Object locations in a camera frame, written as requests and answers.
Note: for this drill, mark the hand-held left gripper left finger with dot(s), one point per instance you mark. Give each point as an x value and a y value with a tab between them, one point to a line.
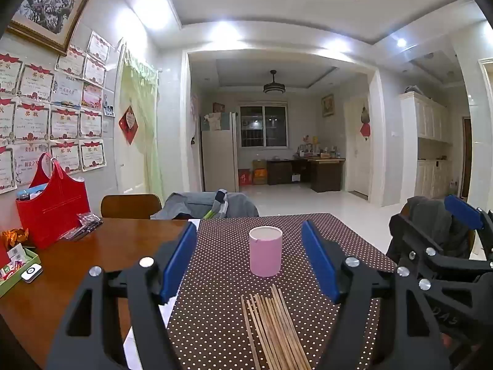
179	262

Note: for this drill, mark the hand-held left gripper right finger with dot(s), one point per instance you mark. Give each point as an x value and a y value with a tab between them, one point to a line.
319	262

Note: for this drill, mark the pink cup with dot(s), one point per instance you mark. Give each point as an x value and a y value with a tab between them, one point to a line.
265	254

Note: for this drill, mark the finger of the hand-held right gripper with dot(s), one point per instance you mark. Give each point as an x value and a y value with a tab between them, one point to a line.
408	235
462	211

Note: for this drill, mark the orange snack wrappers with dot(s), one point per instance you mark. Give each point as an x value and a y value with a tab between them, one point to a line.
13	236

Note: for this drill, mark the small white device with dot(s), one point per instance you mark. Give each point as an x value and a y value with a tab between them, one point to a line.
31	273

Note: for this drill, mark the assorted small bottles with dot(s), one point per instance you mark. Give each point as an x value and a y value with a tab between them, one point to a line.
317	149

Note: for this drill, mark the red tote bag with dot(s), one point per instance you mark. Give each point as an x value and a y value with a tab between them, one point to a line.
57	208

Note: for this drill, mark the grey jacket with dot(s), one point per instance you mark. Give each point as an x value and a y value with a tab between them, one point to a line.
185	204

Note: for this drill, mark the white tall cabinet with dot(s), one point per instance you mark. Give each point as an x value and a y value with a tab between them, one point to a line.
427	119

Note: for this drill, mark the brown door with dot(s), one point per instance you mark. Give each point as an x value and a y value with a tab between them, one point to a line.
466	154

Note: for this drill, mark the dark wooden desk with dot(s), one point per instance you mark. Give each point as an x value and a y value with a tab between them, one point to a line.
327	173

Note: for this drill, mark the orange cardboard box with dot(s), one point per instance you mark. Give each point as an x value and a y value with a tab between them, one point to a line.
259	172

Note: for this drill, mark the barred window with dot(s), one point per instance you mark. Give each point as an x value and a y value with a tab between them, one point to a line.
264	127

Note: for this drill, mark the brown wooden chair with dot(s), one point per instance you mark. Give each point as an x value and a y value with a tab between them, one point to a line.
131	206

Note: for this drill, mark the clear plastic pen packet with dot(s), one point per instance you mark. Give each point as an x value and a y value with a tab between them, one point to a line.
83	225

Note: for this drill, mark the green tray box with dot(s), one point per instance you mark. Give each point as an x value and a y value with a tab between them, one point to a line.
15	282

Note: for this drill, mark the red diamond wall decoration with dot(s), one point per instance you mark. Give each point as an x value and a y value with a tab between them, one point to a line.
128	123

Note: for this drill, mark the white door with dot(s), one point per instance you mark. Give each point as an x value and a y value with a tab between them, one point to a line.
356	162

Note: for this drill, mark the round ceiling lamp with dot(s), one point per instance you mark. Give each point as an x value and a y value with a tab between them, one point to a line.
274	88

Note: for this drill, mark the framed tree picture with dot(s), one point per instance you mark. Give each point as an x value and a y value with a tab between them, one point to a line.
50	7

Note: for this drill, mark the red cardboard box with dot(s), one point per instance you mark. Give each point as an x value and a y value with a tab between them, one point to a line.
245	177

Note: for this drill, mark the dark jacket on chair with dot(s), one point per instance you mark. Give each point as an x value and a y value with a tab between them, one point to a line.
431	216

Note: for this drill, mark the bundle of wooden chopsticks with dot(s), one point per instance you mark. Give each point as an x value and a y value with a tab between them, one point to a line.
273	327

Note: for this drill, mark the white refrigerator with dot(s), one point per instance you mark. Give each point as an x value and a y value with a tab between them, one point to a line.
217	154

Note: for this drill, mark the small framed picture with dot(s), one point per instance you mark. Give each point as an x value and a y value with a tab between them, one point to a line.
327	105

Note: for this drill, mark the brown polka dot tablecloth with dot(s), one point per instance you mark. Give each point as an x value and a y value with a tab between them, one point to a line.
223	277

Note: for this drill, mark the pale green curtain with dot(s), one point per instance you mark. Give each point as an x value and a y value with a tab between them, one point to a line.
142	96

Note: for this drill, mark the red door decoration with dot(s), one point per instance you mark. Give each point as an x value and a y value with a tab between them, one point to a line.
365	123

